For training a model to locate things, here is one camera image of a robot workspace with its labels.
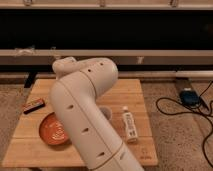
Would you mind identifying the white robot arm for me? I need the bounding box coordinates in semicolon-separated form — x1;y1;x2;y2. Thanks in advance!
50;57;144;171

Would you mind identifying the white paper cup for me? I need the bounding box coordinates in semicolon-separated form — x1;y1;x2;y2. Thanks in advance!
99;106;112;120

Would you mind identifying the black cable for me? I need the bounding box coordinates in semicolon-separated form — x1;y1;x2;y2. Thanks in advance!
155;81;213;168

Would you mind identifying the red and black bar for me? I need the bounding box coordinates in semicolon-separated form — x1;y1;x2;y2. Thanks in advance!
23;99;45;114

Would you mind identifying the metal rail frame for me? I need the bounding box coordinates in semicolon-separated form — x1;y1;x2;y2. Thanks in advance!
0;49;213;65

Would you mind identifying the orange plate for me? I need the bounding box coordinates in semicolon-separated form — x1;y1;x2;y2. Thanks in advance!
39;112;69;146

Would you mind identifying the blue power adapter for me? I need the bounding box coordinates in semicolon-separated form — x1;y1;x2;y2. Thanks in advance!
179;89;200;107

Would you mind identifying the white plastic bottle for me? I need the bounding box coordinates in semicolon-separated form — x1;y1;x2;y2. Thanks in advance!
122;106;138;143

